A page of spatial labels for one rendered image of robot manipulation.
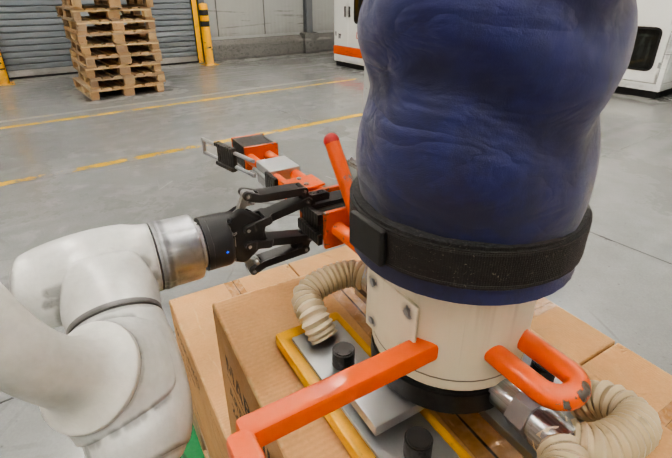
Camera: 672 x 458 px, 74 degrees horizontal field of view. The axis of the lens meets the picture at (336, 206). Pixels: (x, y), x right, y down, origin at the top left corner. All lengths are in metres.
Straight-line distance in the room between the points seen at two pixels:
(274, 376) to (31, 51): 9.15
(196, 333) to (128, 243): 0.78
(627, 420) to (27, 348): 0.51
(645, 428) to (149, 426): 0.45
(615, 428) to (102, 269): 0.53
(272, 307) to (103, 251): 0.28
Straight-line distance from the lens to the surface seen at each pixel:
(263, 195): 0.62
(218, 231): 0.61
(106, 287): 0.56
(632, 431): 0.52
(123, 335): 0.49
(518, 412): 0.50
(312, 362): 0.59
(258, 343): 0.67
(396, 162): 0.36
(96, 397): 0.48
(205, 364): 1.24
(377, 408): 0.51
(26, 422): 2.09
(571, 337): 1.42
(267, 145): 0.95
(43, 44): 9.59
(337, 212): 0.64
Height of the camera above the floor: 1.40
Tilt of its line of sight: 26 degrees down
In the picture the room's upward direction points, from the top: straight up
